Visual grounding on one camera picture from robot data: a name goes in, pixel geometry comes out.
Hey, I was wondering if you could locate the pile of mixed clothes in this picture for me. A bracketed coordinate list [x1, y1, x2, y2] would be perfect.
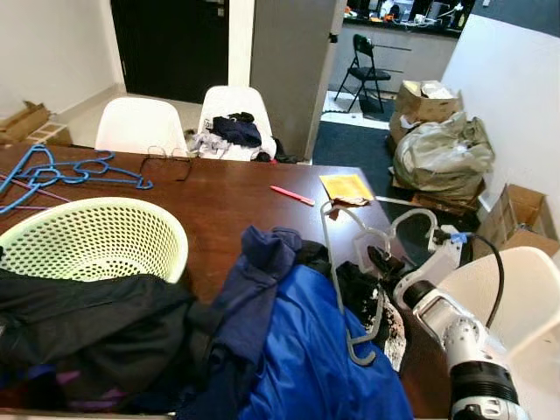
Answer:
[187, 112, 277, 163]

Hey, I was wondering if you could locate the black door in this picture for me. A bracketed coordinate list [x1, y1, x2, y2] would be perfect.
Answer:
[109, 0, 231, 104]

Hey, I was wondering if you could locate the large olive plastic bag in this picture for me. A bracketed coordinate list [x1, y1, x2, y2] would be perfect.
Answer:
[392, 111, 496, 204]

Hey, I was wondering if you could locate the navy blue knit garment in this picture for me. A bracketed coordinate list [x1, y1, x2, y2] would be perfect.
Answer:
[179, 226, 305, 420]

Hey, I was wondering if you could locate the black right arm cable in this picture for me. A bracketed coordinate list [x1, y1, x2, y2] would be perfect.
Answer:
[442, 229, 507, 330]

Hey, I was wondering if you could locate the red marker pen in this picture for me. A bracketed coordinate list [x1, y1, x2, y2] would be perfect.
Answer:
[269, 185, 317, 207]

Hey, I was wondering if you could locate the white plastic chair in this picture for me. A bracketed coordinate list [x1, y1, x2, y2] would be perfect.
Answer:
[436, 246, 560, 420]
[197, 85, 277, 163]
[94, 96, 188, 157]

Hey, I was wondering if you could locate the yellow paper envelope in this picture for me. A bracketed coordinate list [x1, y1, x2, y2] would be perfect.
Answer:
[318, 173, 375, 205]

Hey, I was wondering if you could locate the flattened cardboard box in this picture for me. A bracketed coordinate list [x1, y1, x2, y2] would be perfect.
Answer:
[0, 101, 74, 147]

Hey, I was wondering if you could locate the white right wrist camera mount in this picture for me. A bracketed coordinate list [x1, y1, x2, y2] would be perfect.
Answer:
[392, 225, 466, 310]

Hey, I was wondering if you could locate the royal blue jacket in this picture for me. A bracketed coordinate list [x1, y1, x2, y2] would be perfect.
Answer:
[238, 262, 415, 420]

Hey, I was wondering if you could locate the grey plastic hanger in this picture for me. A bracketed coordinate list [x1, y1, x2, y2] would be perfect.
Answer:
[354, 207, 440, 274]
[318, 201, 392, 367]

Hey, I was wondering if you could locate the open filled cardboard box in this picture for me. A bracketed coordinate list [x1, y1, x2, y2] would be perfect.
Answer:
[388, 79, 466, 145]

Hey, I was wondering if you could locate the black folding chair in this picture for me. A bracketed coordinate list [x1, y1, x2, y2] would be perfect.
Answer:
[335, 33, 394, 113]

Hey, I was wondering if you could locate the empty open cardboard box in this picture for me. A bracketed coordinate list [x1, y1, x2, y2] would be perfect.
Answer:
[477, 184, 560, 256]

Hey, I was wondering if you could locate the grey counter cabinet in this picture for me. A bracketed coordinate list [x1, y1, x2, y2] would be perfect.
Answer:
[337, 0, 475, 88]

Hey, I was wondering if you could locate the blue plastic hanger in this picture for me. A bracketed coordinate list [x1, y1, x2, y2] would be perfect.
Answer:
[0, 144, 123, 211]
[0, 146, 155, 216]

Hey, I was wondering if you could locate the pale green laundry basket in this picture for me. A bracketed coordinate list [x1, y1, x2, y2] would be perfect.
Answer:
[0, 198, 190, 284]

